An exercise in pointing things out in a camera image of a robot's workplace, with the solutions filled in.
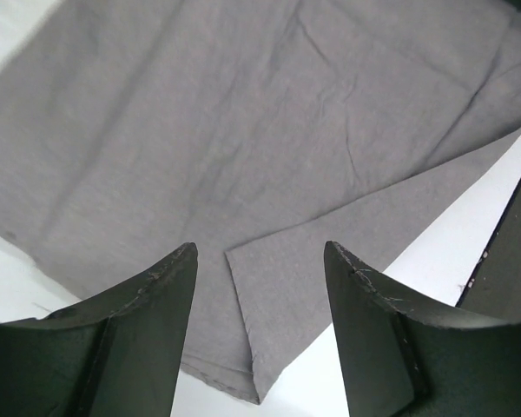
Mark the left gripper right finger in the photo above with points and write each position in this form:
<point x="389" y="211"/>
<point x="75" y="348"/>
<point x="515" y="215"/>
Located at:
<point x="403" y="353"/>

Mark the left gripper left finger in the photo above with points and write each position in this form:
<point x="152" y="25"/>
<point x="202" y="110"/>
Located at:
<point x="117" y="353"/>

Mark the grey long sleeve shirt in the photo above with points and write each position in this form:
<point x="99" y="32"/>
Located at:
<point x="259" y="130"/>

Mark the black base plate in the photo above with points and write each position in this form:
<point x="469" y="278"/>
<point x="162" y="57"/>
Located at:
<point x="494" y="288"/>

